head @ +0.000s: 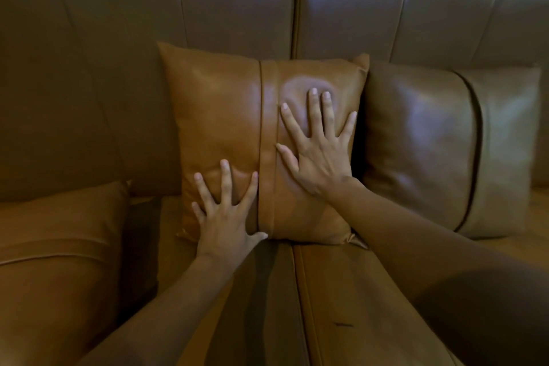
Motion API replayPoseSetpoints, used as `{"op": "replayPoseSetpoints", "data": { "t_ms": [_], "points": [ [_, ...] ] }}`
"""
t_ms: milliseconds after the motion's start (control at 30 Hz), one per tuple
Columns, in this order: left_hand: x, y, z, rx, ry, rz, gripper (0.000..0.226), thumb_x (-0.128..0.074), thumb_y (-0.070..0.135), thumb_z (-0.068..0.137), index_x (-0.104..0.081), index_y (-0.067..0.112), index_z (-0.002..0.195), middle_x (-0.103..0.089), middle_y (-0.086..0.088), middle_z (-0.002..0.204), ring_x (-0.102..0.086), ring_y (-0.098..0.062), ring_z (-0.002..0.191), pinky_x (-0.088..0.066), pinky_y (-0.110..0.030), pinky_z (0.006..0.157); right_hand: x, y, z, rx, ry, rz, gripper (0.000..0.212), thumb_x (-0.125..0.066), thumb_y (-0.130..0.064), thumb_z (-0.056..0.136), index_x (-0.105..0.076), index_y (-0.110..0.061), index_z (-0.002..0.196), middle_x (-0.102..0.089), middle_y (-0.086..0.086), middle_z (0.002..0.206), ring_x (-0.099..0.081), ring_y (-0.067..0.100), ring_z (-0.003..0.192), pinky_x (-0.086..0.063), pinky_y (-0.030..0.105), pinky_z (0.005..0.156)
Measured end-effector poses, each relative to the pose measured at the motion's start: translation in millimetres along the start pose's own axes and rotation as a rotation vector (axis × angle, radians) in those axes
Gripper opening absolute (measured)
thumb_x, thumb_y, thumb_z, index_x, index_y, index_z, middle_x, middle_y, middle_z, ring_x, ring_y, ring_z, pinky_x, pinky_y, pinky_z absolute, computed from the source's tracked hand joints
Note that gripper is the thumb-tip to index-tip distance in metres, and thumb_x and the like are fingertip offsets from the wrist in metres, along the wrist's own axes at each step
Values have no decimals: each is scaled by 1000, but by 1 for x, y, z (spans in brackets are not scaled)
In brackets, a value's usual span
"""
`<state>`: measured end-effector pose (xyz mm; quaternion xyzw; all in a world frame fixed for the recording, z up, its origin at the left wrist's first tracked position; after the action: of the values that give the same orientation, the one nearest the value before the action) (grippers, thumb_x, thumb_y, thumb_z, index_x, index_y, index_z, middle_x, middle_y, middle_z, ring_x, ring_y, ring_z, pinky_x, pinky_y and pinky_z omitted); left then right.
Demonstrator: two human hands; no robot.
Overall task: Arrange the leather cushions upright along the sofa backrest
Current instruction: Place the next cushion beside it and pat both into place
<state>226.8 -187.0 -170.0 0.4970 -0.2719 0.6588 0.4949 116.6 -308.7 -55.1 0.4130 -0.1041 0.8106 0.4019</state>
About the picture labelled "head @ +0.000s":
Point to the person's right hand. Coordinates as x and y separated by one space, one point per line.
319 164

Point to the person's left forearm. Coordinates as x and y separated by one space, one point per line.
163 318

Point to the person's right little finger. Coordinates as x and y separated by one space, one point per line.
348 127

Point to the person's right thumb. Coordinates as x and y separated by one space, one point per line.
287 156

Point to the person's left little finger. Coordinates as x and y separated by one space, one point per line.
197 212

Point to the person's left hand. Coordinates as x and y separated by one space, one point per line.
223 232

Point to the dark brown leather cushion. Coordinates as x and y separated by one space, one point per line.
420 142

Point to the tan leather cushion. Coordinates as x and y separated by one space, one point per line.
214 112

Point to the person's left middle finger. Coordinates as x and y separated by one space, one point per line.
227 183

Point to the person's right forearm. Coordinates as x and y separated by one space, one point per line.
429 275

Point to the person's right middle finger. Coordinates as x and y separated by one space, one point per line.
315 112

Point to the person's left thumb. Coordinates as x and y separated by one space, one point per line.
258 238

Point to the brown leather sofa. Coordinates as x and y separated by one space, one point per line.
85 57

